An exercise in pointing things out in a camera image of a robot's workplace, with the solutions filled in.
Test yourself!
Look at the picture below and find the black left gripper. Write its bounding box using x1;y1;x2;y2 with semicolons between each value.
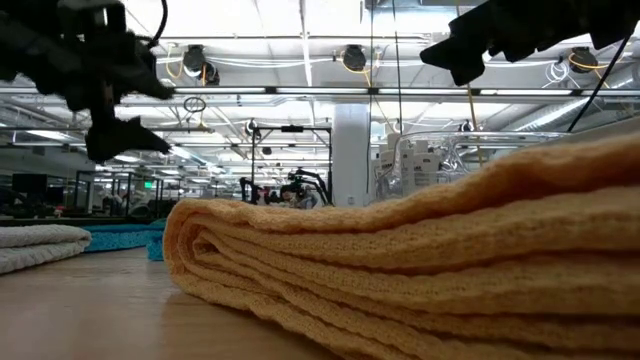
0;0;175;164

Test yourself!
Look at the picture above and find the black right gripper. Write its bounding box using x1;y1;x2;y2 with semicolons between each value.
419;0;640;87

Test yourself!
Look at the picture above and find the blue cloth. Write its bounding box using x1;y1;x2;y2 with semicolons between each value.
81;218;169;254

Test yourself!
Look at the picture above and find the blue kitchen sponge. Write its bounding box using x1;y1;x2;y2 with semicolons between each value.
146;233;167;263

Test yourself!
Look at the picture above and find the grey waffle towel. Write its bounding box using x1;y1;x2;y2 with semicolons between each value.
0;223;93;276

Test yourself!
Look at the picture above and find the orange towel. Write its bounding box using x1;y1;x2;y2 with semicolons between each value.
162;132;640;360

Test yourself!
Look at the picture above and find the large clear plastic bin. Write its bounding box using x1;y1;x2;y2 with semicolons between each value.
372;130;570;202

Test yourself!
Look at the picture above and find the white bottles cluster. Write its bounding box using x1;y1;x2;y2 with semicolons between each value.
373;137;449;202

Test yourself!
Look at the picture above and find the long ceiling light bar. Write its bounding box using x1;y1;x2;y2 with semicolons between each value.
0;85;640;98

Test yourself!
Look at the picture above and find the white building pillar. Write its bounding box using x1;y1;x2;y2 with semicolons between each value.
331;102;372;207

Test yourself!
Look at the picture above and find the person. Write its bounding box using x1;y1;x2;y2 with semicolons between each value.
278;183;320;210

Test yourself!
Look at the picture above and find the yellow hanging cable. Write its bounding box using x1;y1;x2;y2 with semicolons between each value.
453;0;486;169

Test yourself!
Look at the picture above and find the black hanging cable ring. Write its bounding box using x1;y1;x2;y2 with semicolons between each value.
182;95;208;114

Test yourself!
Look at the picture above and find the black ceiling cable reel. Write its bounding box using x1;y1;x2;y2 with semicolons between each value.
568;45;600;75
341;43;369;73
181;43;222;86

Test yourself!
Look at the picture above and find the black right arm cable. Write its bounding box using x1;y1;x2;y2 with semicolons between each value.
566;32;634;134

